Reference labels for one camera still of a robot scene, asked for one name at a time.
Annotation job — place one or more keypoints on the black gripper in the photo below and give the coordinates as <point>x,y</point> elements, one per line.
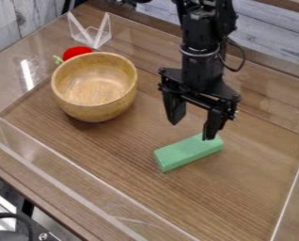
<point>211,94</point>

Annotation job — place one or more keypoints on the green rectangular block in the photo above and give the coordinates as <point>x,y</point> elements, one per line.
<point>186,151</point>

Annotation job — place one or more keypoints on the brown wooden bowl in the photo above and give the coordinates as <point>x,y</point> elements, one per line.
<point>95,86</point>

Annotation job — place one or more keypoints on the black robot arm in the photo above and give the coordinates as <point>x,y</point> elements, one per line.
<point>207,21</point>

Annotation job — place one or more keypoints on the red plush tomato toy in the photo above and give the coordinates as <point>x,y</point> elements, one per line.
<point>71,52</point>

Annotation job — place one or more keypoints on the clear acrylic corner bracket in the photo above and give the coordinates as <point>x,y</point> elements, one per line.
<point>93,36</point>

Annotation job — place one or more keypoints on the black table leg bracket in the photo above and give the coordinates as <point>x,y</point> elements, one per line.
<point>38,233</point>

